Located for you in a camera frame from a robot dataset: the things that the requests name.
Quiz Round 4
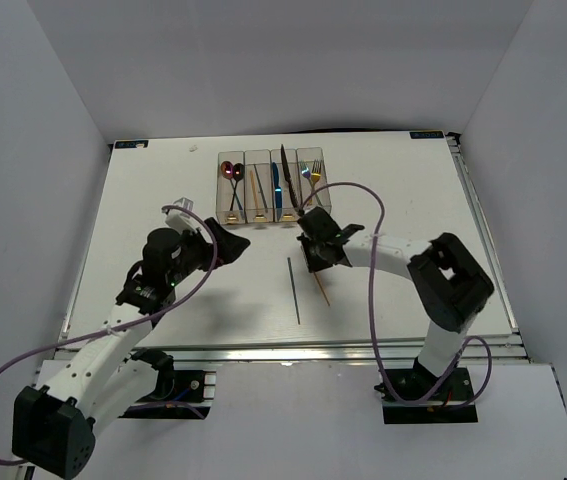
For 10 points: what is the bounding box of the blue corner sticker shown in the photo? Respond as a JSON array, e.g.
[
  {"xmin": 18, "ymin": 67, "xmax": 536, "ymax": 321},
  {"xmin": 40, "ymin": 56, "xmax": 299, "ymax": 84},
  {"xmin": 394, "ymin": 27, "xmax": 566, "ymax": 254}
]
[
  {"xmin": 409, "ymin": 130, "xmax": 445, "ymax": 140},
  {"xmin": 113, "ymin": 140, "xmax": 149, "ymax": 149}
]

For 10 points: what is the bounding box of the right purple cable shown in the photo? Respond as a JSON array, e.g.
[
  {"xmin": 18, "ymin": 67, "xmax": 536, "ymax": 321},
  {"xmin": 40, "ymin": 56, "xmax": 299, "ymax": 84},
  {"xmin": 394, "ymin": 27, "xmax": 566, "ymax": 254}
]
[{"xmin": 300, "ymin": 181, "xmax": 494, "ymax": 412}]

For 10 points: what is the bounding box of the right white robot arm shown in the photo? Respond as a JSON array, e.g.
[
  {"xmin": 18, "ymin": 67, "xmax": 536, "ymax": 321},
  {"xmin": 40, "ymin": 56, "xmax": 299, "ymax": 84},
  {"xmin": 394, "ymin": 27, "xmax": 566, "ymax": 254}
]
[{"xmin": 298, "ymin": 207, "xmax": 494, "ymax": 399}]

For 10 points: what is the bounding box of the rainbow fork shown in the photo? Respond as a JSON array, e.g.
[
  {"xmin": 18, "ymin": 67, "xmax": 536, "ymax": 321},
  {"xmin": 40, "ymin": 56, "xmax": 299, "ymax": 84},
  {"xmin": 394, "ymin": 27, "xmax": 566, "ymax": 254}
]
[{"xmin": 298, "ymin": 160, "xmax": 322, "ymax": 203}]

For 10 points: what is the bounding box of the blue knife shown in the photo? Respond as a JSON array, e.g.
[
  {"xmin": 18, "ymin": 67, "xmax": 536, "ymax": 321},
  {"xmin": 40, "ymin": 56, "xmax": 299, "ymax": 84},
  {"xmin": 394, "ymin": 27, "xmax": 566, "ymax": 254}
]
[{"xmin": 271, "ymin": 162, "xmax": 282, "ymax": 215}]

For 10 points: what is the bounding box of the black knife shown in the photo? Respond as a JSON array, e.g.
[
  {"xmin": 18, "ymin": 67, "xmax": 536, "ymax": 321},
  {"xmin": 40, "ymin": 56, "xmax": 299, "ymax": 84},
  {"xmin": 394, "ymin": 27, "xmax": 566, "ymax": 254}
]
[{"xmin": 280, "ymin": 144, "xmax": 300, "ymax": 212}]

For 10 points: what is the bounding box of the purple cable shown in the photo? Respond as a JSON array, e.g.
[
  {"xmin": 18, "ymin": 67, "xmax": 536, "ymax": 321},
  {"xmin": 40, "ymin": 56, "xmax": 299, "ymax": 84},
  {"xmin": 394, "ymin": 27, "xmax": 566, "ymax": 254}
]
[
  {"xmin": 300, "ymin": 181, "xmax": 494, "ymax": 412},
  {"xmin": 0, "ymin": 204, "xmax": 222, "ymax": 464}
]

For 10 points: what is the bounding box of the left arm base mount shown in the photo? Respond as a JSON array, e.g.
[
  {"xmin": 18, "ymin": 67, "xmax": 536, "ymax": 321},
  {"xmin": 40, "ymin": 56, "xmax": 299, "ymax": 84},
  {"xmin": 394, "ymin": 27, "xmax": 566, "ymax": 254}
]
[{"xmin": 120, "ymin": 349, "xmax": 216, "ymax": 420}]

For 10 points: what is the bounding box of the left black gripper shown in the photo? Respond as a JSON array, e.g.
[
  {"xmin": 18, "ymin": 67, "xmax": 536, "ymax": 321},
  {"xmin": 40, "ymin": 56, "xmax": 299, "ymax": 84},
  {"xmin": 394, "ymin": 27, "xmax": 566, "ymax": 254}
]
[{"xmin": 168, "ymin": 217, "xmax": 251, "ymax": 286}]

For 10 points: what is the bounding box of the black spoon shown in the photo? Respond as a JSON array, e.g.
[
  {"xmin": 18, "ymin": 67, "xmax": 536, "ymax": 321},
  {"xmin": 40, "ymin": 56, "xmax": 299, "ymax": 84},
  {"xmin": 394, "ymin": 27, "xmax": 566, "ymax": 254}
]
[{"xmin": 231, "ymin": 163, "xmax": 245, "ymax": 209}]

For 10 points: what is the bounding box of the orange chopstick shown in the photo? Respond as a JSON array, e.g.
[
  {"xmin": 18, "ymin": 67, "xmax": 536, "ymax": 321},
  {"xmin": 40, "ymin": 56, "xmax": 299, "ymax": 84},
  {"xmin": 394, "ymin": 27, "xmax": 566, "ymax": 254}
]
[
  {"xmin": 313, "ymin": 272, "xmax": 331, "ymax": 307},
  {"xmin": 249, "ymin": 169, "xmax": 259, "ymax": 210}
]

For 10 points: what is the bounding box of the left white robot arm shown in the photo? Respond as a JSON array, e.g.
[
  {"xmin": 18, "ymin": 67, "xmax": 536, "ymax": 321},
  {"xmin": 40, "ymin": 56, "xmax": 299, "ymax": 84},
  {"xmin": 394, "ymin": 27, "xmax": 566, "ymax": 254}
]
[{"xmin": 12, "ymin": 217, "xmax": 250, "ymax": 479}]

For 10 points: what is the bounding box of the left blue corner sticker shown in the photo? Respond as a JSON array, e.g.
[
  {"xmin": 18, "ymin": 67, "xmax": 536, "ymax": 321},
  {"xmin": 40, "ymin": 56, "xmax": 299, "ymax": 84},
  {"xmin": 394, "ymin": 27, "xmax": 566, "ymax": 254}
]
[{"xmin": 113, "ymin": 140, "xmax": 149, "ymax": 149}]

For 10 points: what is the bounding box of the rainbow spoon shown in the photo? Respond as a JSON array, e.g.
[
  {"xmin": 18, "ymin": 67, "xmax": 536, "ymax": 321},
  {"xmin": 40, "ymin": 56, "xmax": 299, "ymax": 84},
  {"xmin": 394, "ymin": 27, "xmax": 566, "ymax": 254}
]
[{"xmin": 221, "ymin": 161, "xmax": 235, "ymax": 210}]

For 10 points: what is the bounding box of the right blue corner sticker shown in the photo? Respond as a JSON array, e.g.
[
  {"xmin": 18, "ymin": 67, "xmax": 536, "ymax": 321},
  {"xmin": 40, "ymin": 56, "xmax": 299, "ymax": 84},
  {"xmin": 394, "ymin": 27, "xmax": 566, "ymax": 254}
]
[{"xmin": 409, "ymin": 130, "xmax": 445, "ymax": 140}]

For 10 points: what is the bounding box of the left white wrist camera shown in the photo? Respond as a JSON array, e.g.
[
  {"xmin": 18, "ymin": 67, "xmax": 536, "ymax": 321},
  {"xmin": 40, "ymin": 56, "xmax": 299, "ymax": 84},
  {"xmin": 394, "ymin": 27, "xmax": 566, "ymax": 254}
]
[{"xmin": 162, "ymin": 197, "xmax": 197, "ymax": 234}]

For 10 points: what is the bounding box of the gold fork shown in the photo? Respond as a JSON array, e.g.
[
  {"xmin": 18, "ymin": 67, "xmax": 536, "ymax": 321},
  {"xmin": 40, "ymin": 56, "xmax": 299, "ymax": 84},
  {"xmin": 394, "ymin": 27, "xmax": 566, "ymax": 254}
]
[{"xmin": 305, "ymin": 160, "xmax": 322, "ymax": 198}]

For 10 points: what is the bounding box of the clear container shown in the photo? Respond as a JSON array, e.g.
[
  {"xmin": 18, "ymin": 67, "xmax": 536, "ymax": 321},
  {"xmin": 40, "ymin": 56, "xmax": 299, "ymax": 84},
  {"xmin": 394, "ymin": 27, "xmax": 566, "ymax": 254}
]
[
  {"xmin": 244, "ymin": 150, "xmax": 274, "ymax": 224},
  {"xmin": 296, "ymin": 147, "xmax": 332, "ymax": 213},
  {"xmin": 270, "ymin": 148, "xmax": 301, "ymax": 222},
  {"xmin": 216, "ymin": 151, "xmax": 246, "ymax": 225}
]

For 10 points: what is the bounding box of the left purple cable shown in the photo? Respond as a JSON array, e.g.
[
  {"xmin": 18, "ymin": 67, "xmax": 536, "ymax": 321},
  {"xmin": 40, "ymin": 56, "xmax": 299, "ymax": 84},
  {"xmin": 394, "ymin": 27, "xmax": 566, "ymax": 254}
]
[{"xmin": 0, "ymin": 204, "xmax": 222, "ymax": 464}]

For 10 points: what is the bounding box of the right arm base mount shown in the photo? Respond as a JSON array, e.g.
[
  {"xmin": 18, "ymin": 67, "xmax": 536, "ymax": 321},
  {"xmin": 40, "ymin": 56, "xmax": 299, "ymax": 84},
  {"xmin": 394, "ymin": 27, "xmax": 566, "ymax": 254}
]
[{"xmin": 374, "ymin": 367, "xmax": 478, "ymax": 425}]

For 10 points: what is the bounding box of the blue chopstick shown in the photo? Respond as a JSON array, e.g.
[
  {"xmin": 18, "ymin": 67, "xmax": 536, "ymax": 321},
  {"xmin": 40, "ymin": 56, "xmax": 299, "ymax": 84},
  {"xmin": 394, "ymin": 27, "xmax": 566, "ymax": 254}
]
[
  {"xmin": 254, "ymin": 165, "xmax": 269, "ymax": 213},
  {"xmin": 286, "ymin": 257, "xmax": 301, "ymax": 326}
]

